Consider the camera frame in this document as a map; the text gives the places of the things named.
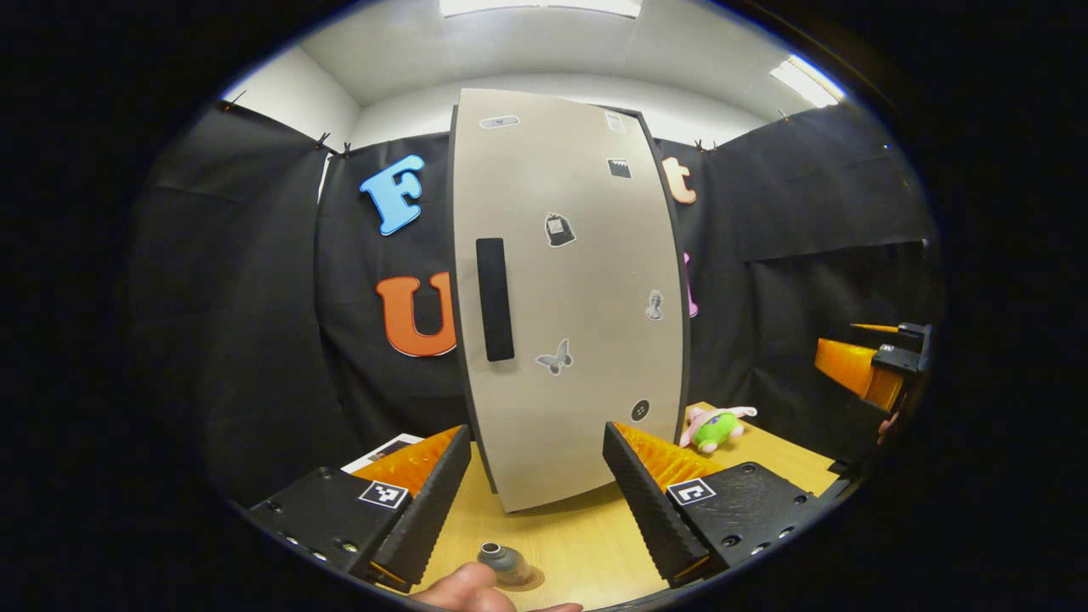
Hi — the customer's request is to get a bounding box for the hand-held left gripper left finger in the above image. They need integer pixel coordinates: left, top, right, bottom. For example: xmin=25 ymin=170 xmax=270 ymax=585
xmin=245 ymin=424 xmax=473 ymax=594

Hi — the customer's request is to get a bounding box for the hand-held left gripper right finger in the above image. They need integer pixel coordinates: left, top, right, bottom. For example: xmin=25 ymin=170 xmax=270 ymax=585
xmin=603 ymin=420 xmax=840 ymax=589

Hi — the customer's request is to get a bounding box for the grey bottle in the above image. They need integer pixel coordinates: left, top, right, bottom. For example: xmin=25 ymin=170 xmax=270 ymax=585
xmin=475 ymin=541 xmax=534 ymax=587

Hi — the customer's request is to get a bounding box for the round brown coaster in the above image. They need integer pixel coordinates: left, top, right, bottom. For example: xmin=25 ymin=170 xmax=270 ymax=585
xmin=489 ymin=563 xmax=547 ymax=594

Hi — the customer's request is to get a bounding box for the black cabinet door handle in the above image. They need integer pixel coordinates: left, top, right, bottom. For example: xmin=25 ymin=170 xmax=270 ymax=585
xmin=474 ymin=237 xmax=517 ymax=364

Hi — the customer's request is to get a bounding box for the grey cabinet door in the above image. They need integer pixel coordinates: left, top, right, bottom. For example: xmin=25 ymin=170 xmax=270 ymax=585
xmin=449 ymin=88 xmax=686 ymax=514

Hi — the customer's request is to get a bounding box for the pink green plush toy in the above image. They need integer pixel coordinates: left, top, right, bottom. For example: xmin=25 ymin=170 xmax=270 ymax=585
xmin=678 ymin=405 xmax=759 ymax=455

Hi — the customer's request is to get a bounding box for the black backdrop cloth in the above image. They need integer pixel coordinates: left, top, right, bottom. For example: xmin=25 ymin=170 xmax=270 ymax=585
xmin=127 ymin=100 xmax=944 ymax=507

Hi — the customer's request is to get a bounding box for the ceiling light panel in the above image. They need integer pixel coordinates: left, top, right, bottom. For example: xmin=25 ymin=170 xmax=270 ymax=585
xmin=438 ymin=0 xmax=644 ymax=20
xmin=768 ymin=54 xmax=848 ymax=110

